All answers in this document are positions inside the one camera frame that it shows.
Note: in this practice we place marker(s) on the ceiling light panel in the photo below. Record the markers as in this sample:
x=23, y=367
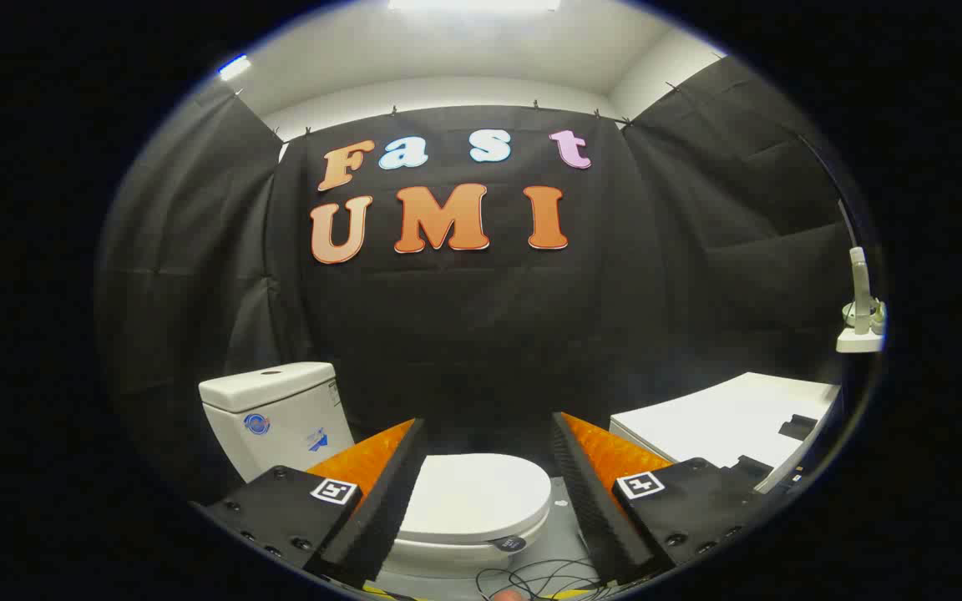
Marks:
x=473, y=4
x=235, y=67

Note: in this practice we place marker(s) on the white toilet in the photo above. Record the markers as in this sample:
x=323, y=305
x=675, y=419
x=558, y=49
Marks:
x=281, y=401

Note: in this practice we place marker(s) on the white toilet lid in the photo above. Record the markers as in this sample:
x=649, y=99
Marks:
x=473, y=492

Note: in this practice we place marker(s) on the black backdrop cloth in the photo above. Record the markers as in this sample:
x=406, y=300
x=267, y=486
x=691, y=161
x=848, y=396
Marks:
x=489, y=334

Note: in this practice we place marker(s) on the small black object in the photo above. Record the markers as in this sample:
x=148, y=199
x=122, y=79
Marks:
x=798, y=426

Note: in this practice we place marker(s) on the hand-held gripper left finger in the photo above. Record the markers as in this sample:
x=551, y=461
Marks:
x=381, y=509

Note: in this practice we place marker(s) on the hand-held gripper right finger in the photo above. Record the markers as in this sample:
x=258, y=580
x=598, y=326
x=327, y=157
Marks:
x=596, y=509

